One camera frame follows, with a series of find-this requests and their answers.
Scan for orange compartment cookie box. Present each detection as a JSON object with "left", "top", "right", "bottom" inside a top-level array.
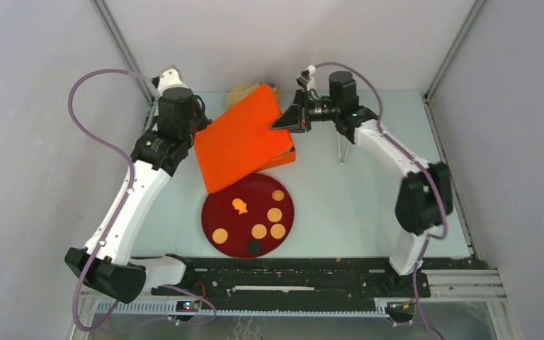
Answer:
[{"left": 257, "top": 147, "right": 296, "bottom": 171}]

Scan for orange swirl cookie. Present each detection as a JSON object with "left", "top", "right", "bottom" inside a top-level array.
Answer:
[{"left": 272, "top": 190, "right": 285, "bottom": 202}]

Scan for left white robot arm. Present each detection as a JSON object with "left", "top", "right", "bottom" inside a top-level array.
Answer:
[{"left": 64, "top": 86, "right": 210, "bottom": 303}]

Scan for dark red round plate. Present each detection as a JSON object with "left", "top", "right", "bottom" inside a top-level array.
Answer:
[{"left": 200, "top": 173, "right": 295, "bottom": 259}]

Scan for orange box lid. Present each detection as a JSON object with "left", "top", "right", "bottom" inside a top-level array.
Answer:
[{"left": 194, "top": 84, "right": 294, "bottom": 193}]

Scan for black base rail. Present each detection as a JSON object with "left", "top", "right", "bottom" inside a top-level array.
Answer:
[{"left": 178, "top": 257, "right": 431, "bottom": 312}]

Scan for metal serving tongs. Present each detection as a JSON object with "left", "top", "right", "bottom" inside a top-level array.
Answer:
[{"left": 337, "top": 132, "right": 351, "bottom": 164}]

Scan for beige cloth doll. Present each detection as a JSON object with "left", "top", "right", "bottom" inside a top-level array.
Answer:
[{"left": 226, "top": 82, "right": 283, "bottom": 108}]

